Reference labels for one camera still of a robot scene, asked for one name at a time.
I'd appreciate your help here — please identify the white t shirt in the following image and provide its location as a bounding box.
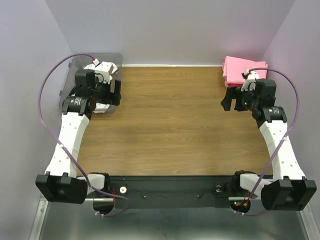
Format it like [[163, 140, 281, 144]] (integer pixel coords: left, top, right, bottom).
[[82, 58, 118, 114]]

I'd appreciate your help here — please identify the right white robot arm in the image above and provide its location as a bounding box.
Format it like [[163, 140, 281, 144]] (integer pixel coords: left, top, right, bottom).
[[221, 79, 317, 211]]

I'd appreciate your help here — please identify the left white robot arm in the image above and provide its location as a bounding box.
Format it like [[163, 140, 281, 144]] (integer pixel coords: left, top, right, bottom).
[[35, 66, 121, 204]]

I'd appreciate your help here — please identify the folded red t shirt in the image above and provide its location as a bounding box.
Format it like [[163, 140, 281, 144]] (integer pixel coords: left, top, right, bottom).
[[225, 83, 242, 88]]

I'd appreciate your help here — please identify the folded pink t shirt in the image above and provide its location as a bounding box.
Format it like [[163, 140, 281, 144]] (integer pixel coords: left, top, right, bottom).
[[222, 56, 268, 86]]

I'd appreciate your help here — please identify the clear plastic bin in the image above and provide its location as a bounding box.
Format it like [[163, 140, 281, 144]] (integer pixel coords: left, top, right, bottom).
[[58, 52, 124, 115]]

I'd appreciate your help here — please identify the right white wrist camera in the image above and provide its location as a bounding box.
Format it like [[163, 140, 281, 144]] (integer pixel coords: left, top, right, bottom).
[[241, 69, 260, 92]]

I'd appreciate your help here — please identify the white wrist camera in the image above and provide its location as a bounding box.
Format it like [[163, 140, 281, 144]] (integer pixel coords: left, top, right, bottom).
[[92, 58, 113, 84], [241, 69, 260, 92]]

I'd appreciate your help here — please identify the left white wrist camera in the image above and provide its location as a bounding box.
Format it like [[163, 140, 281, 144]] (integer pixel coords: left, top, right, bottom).
[[92, 58, 113, 84]]

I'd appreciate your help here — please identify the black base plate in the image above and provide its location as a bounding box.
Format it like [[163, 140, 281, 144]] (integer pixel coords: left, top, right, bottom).
[[86, 175, 275, 210]]

